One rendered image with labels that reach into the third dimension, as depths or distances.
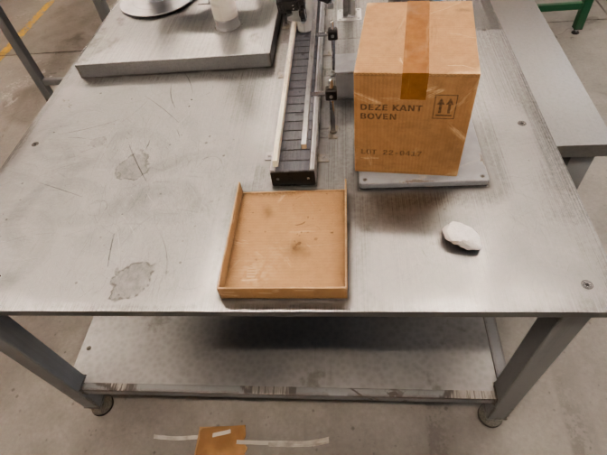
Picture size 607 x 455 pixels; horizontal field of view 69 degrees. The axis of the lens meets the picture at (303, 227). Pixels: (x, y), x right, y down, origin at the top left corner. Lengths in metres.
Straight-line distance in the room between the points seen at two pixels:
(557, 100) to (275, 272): 0.91
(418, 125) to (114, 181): 0.79
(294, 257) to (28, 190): 0.77
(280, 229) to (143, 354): 0.83
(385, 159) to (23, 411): 1.63
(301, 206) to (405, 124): 0.30
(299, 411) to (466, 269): 0.93
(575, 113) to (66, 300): 1.33
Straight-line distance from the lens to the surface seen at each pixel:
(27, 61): 3.33
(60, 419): 1.99
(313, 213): 1.04
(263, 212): 1.06
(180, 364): 1.61
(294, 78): 1.39
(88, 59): 1.78
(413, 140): 1.03
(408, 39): 1.04
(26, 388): 2.12
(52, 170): 1.43
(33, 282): 1.17
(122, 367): 1.68
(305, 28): 1.60
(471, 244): 0.98
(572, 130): 1.35
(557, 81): 1.52
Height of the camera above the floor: 1.61
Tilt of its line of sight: 50 degrees down
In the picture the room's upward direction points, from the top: 9 degrees counter-clockwise
